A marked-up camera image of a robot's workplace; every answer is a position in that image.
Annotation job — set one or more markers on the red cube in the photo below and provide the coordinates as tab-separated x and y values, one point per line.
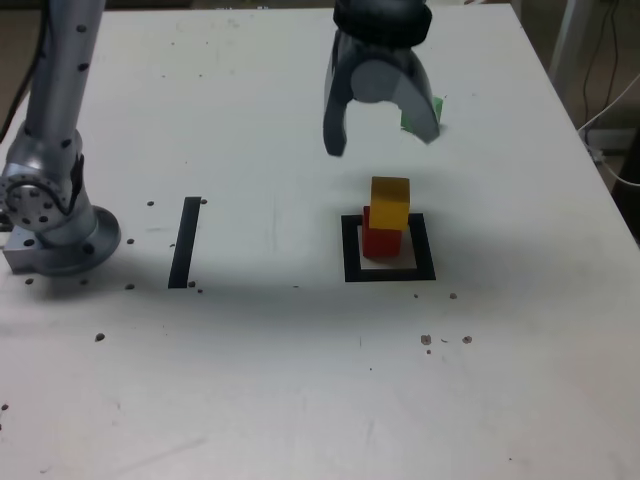
382	242

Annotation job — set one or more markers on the green cube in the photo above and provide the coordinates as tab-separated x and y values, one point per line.
406	122

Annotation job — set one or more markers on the black tape square outline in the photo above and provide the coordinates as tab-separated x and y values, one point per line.
350	270

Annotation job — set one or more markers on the black tape strip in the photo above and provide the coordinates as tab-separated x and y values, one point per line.
182	250

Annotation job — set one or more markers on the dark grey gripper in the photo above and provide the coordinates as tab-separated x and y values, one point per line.
385	52

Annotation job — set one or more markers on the yellow cube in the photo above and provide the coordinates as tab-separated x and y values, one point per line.
390	210

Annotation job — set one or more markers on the white frame leg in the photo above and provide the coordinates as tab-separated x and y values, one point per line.
570	35

